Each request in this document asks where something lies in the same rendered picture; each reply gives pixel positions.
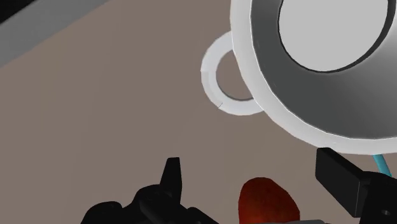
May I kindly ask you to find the white cup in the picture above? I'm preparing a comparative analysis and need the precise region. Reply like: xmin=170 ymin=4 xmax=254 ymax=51
xmin=200 ymin=0 xmax=397 ymax=155

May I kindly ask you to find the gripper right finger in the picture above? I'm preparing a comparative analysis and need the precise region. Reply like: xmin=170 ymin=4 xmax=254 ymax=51
xmin=315 ymin=147 xmax=397 ymax=224

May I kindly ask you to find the turquoise thin curved object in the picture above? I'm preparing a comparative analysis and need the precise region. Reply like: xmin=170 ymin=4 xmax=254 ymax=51
xmin=372 ymin=153 xmax=393 ymax=178

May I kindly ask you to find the red rounded object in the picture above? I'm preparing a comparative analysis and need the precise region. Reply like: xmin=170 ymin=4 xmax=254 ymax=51
xmin=238 ymin=177 xmax=301 ymax=224

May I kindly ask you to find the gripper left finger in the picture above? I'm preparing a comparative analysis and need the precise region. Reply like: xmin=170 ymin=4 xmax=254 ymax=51
xmin=80 ymin=157 xmax=219 ymax=224

